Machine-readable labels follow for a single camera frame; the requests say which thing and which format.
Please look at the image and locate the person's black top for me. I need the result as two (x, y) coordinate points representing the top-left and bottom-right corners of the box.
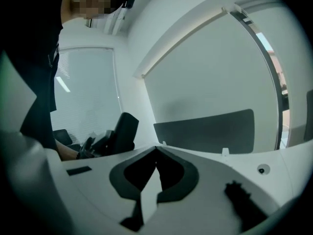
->
(0, 0), (65, 161)

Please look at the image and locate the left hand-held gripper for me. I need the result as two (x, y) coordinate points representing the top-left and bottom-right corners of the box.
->
(76, 130), (116, 160)

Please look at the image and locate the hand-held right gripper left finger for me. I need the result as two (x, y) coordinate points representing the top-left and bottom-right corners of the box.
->
(109, 145), (157, 233)

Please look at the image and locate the dark grey desk partition panel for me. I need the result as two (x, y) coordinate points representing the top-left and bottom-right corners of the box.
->
(153, 109), (255, 154)

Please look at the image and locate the black smartphone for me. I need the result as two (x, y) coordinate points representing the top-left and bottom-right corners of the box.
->
(66, 165), (93, 176)

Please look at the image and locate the person's head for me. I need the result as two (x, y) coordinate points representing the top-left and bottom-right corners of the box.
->
(61, 0), (127, 24)

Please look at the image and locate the person's left forearm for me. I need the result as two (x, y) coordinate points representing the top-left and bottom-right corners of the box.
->
(55, 141), (79, 162)

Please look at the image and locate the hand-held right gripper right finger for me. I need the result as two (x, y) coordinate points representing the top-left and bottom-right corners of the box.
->
(156, 145), (199, 203)

